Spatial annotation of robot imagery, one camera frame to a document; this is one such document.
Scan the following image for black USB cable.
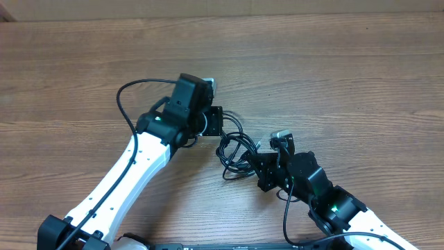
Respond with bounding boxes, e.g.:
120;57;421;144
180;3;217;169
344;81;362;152
215;110;266;181

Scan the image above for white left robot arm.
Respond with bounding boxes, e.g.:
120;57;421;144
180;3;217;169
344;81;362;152
37;106;223;249

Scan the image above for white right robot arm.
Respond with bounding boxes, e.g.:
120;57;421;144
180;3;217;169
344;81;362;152
246;151;416;249

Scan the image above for brown cardboard back panel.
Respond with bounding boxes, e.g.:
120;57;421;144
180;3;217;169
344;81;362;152
1;0;443;22

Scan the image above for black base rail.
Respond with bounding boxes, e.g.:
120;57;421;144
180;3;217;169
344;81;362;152
117;232;351;250

